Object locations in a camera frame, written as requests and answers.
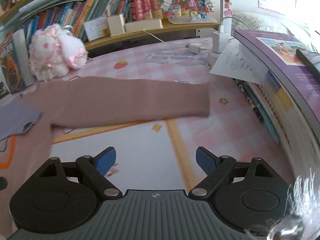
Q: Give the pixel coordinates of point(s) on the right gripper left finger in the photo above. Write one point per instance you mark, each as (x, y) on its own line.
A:
(93, 171)

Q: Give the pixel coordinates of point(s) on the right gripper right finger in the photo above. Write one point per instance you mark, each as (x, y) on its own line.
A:
(217, 169)

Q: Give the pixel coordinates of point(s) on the dusty pink knit garment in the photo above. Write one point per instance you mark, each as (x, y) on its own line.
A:
(90, 102)

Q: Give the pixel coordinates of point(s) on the lavender knit garment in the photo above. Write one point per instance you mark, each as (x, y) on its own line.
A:
(17, 118)

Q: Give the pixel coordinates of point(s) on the pink cartoon desk mat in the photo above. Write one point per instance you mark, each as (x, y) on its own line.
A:
(160, 155)

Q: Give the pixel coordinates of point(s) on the stack of purple books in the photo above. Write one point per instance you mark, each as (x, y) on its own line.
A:
(291, 89)

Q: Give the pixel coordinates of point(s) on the white paper sheet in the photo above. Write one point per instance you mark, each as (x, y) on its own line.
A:
(231, 63)

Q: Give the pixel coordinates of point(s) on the white pink plush bunny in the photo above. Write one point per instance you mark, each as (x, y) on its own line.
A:
(54, 51)

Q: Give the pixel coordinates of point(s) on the white charger plug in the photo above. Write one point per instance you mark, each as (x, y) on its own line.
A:
(220, 39)

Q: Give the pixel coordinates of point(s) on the Harry Potter book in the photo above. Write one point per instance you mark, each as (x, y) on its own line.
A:
(15, 68)

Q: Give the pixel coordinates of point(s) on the cream desk organiser box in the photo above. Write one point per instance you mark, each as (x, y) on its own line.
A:
(132, 25)

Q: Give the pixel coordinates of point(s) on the white wooden bookshelf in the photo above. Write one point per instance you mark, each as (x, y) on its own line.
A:
(8, 18)

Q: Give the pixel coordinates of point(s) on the row of colourful books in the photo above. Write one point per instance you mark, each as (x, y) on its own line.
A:
(74, 14)

